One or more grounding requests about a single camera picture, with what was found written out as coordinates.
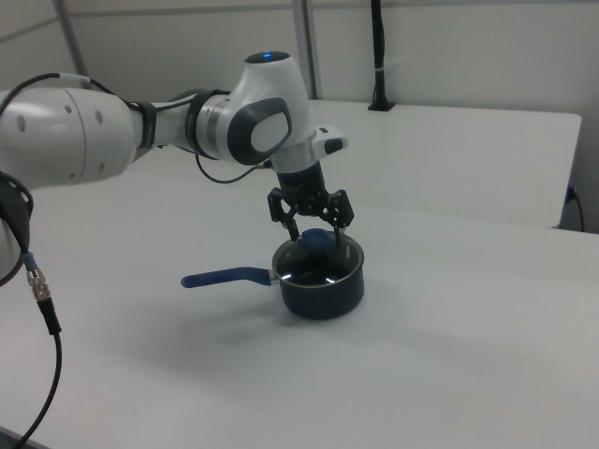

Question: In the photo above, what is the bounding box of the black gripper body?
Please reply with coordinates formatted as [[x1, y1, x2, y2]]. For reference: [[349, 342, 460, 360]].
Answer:
[[275, 160, 331, 218]]

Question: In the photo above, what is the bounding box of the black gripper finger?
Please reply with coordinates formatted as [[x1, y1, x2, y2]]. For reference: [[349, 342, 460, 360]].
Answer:
[[267, 186, 302, 243], [324, 188, 358, 247]]

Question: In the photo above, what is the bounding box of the glass lid with blue knob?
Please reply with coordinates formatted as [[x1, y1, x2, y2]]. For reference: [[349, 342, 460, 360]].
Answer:
[[271, 226, 364, 287]]

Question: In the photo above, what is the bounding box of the white side table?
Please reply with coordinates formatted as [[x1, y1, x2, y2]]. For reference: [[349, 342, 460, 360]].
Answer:
[[124, 96, 583, 230]]

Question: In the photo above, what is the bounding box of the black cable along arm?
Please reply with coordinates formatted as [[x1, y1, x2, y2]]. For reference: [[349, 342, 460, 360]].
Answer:
[[0, 72, 275, 185]]

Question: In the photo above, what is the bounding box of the blue saucepan with handle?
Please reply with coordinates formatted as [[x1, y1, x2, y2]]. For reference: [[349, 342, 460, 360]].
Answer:
[[181, 233, 366, 322]]

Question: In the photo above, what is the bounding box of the grey partition post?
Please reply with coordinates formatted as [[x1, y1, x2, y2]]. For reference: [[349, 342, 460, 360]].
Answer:
[[54, 0, 89, 77], [291, 0, 320, 100]]

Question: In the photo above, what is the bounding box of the black camera stand with flat base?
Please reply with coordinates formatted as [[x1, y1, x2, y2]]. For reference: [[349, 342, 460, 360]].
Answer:
[[367, 0, 397, 112]]

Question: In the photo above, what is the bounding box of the black wall cable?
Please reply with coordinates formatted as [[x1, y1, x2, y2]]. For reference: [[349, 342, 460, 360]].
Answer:
[[564, 185, 587, 231]]

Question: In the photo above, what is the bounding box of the black cable with metal connector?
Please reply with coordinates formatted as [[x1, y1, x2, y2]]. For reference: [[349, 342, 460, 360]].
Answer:
[[0, 250, 65, 449]]

